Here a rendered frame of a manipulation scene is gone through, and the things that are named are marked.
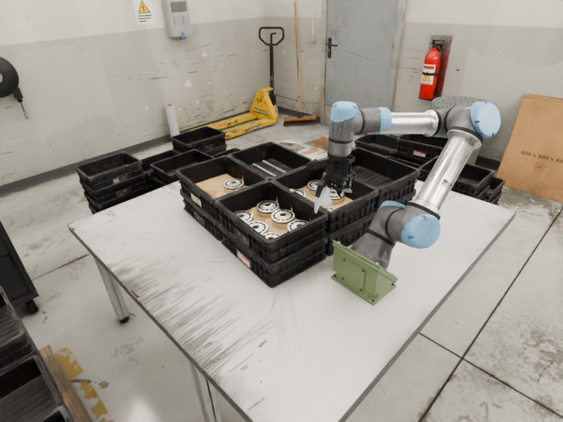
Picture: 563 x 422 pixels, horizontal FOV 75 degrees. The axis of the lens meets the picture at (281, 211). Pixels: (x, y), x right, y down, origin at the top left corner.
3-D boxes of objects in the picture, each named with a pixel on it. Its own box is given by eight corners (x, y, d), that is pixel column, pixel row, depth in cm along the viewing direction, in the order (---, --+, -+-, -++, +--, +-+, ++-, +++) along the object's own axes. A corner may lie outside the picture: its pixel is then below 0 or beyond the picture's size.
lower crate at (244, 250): (327, 259, 157) (329, 237, 151) (271, 292, 142) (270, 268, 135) (272, 220, 184) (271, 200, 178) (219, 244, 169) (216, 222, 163)
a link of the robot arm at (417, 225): (403, 247, 134) (475, 116, 135) (431, 258, 119) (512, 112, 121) (379, 232, 130) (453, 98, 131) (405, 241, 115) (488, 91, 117)
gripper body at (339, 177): (340, 195, 118) (345, 161, 111) (318, 187, 122) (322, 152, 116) (353, 187, 123) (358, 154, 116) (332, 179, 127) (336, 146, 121)
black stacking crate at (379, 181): (417, 192, 182) (420, 171, 176) (377, 213, 167) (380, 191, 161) (356, 167, 209) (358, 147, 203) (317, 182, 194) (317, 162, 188)
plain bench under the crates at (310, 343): (482, 311, 221) (517, 211, 184) (300, 568, 126) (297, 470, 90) (288, 215, 319) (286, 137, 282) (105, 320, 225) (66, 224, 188)
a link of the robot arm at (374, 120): (374, 109, 122) (344, 110, 119) (394, 105, 112) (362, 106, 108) (374, 133, 124) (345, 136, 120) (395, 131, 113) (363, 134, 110)
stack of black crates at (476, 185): (478, 226, 270) (495, 171, 246) (461, 244, 252) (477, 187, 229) (426, 208, 295) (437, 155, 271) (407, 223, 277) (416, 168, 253)
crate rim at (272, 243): (330, 219, 146) (330, 213, 145) (268, 249, 131) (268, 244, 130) (270, 184, 173) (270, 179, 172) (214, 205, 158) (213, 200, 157)
